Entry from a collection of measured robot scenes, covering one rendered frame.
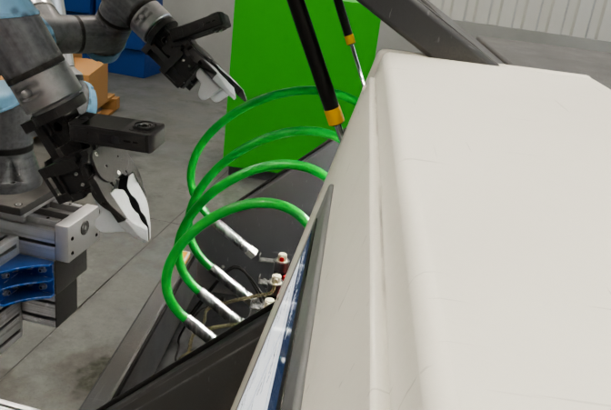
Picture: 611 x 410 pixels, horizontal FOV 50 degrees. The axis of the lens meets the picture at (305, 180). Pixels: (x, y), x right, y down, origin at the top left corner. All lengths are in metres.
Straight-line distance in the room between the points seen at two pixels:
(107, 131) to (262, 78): 3.61
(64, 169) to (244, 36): 3.57
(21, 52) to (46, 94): 0.05
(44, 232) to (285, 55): 3.02
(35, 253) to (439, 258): 1.41
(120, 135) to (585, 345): 0.68
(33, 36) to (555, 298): 0.72
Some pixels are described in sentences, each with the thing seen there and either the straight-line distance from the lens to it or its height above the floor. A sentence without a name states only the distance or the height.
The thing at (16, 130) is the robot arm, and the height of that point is 1.18.
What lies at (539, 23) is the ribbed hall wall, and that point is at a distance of 7.55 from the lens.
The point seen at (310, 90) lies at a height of 1.42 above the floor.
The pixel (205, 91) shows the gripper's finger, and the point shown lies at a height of 1.36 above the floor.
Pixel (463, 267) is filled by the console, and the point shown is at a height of 1.55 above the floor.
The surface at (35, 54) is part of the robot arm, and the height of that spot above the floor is 1.48.
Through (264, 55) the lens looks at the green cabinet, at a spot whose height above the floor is 0.89.
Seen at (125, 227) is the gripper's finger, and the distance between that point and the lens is 0.88.
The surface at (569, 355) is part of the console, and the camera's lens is 0.20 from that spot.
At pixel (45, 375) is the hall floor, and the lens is 2.73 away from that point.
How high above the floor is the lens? 1.65
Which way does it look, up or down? 20 degrees down
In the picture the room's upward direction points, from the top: 7 degrees clockwise
